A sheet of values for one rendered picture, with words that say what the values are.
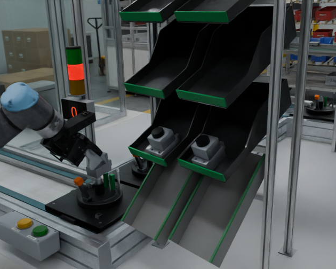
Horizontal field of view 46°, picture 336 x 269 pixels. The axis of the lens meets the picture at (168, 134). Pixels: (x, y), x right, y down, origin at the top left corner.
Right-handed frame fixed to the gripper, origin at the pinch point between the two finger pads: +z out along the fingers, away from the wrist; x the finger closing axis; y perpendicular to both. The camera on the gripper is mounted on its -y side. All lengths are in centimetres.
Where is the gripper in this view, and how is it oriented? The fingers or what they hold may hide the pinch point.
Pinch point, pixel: (98, 157)
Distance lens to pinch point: 121.7
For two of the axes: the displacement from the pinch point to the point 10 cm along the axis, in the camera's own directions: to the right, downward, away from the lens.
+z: 4.1, 5.2, 7.5
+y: -4.2, 8.4, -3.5
